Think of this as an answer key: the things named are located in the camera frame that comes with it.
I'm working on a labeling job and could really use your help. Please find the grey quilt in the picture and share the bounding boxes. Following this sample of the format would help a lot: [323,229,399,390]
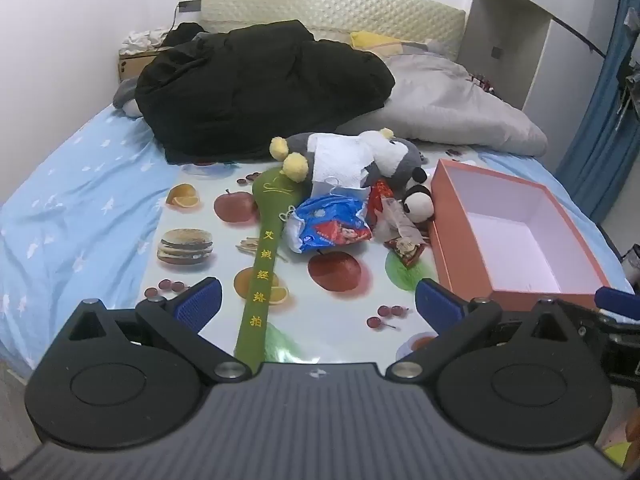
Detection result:
[340,40,548,157]

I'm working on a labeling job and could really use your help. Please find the yellow pillow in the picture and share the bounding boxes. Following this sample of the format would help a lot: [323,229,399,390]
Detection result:
[350,31,403,56]

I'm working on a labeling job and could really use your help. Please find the clear plastic wrapper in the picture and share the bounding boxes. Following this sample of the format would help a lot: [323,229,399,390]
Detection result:
[372,197,426,246]

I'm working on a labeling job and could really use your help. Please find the white tissue paper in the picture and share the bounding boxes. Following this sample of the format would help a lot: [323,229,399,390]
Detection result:
[307,134,376,198]

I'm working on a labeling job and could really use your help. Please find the small panda plush toy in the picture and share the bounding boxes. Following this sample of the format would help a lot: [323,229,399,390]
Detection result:
[402,185,436,223]

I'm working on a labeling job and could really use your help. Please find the grey blue hanging jacket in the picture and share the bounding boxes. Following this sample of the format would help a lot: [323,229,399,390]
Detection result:
[617,55,640,121]

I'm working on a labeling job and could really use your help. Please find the red foil packet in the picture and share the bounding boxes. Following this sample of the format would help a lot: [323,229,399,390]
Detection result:
[367,179,401,226]

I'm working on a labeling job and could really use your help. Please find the padded beige headboard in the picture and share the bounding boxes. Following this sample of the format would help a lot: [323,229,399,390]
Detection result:
[200,0,468,63]

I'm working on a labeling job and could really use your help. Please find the white crumpled cloth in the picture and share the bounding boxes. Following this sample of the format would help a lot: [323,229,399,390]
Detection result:
[121,29,171,56]

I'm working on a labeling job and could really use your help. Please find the grey penguin plush toy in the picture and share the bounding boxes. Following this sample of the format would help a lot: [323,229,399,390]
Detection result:
[269,128,427,196]

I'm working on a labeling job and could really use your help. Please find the green fabric massage hammer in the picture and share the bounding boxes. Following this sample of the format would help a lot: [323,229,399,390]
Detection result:
[234,167,307,365]

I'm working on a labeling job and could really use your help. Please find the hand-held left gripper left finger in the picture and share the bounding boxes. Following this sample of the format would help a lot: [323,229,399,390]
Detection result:
[65,277,253,381]

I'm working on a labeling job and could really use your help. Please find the grey wardrobe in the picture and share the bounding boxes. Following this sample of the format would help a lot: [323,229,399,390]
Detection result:
[462,0,626,126]

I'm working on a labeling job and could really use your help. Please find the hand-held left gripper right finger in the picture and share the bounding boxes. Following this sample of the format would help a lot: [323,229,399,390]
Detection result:
[385,277,576,381]

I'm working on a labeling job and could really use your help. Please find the blue curtain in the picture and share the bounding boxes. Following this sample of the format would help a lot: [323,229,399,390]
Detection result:
[555,0,640,223]

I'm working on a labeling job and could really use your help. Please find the grey white plush toy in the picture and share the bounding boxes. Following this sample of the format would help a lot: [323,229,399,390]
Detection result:
[112,77,146,118]

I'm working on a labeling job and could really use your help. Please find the dark mesh trash bin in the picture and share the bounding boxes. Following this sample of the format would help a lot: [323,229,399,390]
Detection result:
[620,244,640,286]

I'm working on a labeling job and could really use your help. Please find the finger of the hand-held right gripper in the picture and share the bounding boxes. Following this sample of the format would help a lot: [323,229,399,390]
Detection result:
[594,286,640,326]

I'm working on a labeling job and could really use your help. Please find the black padded jacket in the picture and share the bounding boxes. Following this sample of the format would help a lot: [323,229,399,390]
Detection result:
[136,20,396,165]

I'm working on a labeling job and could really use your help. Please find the food print mat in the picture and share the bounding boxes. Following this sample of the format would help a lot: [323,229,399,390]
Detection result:
[135,140,506,366]

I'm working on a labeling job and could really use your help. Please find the blue plastic bag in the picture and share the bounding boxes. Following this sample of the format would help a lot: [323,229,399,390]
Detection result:
[284,187,375,255]

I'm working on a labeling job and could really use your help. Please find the orange cardboard box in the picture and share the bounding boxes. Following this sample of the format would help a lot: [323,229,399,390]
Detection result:
[427,159,612,313]

